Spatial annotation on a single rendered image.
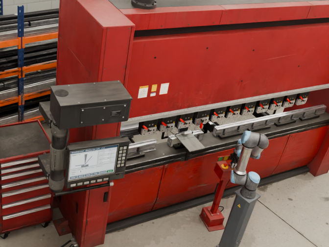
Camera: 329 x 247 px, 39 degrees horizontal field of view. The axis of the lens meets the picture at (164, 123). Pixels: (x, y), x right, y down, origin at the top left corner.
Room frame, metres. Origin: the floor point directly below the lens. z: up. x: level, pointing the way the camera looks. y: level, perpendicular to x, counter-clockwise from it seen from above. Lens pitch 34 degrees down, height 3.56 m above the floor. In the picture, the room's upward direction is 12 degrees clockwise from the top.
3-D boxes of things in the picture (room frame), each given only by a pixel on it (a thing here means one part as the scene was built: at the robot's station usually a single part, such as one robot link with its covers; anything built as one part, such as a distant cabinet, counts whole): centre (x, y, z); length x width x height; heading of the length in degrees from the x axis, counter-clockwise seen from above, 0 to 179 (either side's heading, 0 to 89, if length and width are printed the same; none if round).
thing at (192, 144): (3.66, -0.28, 1.00); 0.26 x 0.18 x 0.01; 37
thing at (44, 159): (2.78, 0.69, 1.17); 0.40 x 0.24 x 0.07; 127
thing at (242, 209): (3.33, -0.90, 0.39); 0.18 x 0.18 x 0.77; 48
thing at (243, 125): (4.53, -1.20, 0.92); 1.67 x 0.06 x 0.10; 127
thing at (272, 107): (4.48, -1.13, 1.18); 0.15 x 0.09 x 0.17; 127
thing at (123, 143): (2.58, 0.43, 1.42); 0.45 x 0.12 x 0.36; 123
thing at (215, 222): (3.67, -0.73, 0.06); 0.25 x 0.20 x 0.12; 28
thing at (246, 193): (3.33, -0.90, 0.82); 0.15 x 0.15 x 0.10
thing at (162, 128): (3.64, -0.01, 1.18); 0.15 x 0.09 x 0.17; 127
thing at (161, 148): (4.13, -0.74, 0.85); 3.00 x 0.21 x 0.04; 127
